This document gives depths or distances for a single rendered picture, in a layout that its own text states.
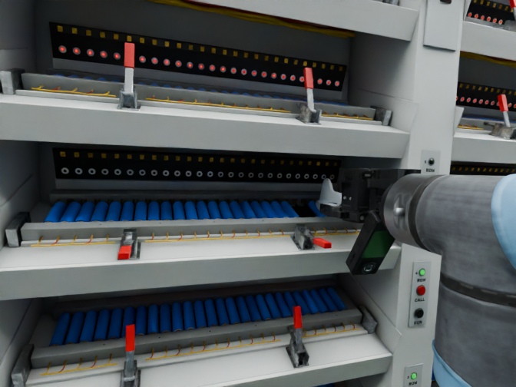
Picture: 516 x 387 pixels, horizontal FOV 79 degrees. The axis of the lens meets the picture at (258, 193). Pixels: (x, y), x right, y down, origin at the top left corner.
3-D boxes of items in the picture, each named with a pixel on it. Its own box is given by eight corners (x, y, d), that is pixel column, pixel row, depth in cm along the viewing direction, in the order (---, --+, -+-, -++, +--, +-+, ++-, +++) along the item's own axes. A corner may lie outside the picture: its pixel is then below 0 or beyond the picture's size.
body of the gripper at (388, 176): (375, 169, 53) (435, 170, 41) (372, 220, 53) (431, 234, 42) (335, 167, 51) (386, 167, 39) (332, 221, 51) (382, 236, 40)
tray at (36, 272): (394, 269, 57) (411, 223, 53) (-11, 302, 39) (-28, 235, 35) (339, 216, 75) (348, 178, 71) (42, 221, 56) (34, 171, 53)
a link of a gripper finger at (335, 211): (335, 201, 56) (372, 207, 48) (335, 211, 56) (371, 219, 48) (313, 202, 54) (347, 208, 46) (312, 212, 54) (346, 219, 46)
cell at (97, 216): (108, 210, 54) (102, 230, 48) (97, 211, 53) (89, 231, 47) (107, 201, 53) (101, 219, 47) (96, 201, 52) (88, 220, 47)
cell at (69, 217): (81, 211, 52) (72, 231, 47) (69, 211, 52) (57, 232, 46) (81, 201, 52) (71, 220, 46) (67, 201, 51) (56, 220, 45)
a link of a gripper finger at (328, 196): (319, 177, 60) (352, 179, 52) (318, 208, 61) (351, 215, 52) (305, 176, 59) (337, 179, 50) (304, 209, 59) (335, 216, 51)
